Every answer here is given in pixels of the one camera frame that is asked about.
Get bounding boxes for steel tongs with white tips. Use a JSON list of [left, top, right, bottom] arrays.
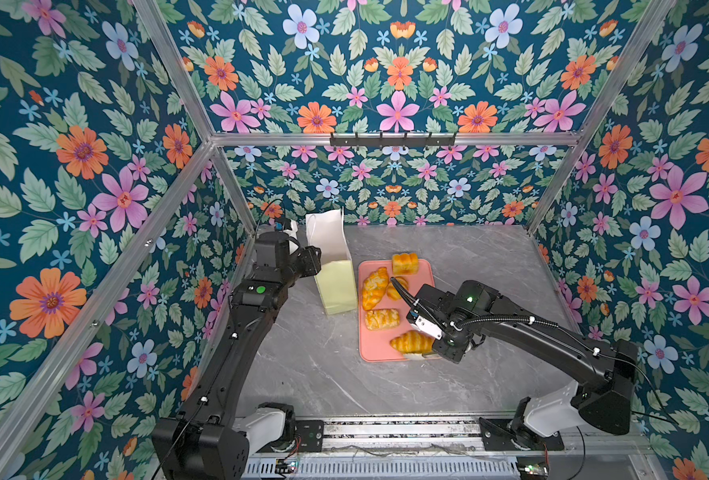
[[390, 277, 419, 310]]

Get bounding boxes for golden croissant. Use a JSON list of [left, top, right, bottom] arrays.
[[390, 330, 436, 356]]

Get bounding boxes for white and green paper bag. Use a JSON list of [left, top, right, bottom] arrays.
[[306, 209, 359, 315]]

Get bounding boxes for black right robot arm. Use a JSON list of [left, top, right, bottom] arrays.
[[392, 280, 638, 448]]

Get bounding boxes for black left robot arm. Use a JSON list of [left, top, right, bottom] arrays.
[[152, 231, 322, 479]]

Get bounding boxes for flat glazed pastry bread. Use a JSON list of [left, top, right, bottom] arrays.
[[365, 309, 402, 331]]

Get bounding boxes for yellow toast loaf bread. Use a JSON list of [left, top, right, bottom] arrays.
[[392, 252, 420, 276]]

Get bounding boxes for long braided bread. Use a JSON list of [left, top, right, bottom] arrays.
[[361, 267, 391, 311]]

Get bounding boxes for small round yellow bun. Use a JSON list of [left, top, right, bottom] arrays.
[[386, 276, 410, 301]]

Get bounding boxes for pink silicone tray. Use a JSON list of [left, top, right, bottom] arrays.
[[356, 259, 414, 363]]

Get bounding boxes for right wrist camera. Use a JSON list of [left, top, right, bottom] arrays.
[[411, 315, 444, 340]]

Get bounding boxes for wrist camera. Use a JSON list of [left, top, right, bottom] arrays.
[[411, 315, 444, 340], [270, 216, 300, 254]]

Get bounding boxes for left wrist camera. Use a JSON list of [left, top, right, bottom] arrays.
[[270, 216, 300, 254]]

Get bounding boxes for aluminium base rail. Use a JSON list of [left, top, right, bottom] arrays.
[[241, 412, 666, 479]]

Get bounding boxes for black hook rail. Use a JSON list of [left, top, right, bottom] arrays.
[[328, 132, 457, 149]]

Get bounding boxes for aluminium frame post left rear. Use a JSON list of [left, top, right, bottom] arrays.
[[134, 0, 256, 236]]

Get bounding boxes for aluminium frame post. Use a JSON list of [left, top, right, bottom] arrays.
[[134, 0, 256, 236], [527, 0, 677, 238]]

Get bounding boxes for aluminium frame post right rear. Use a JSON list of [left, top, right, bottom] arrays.
[[527, 0, 677, 238]]

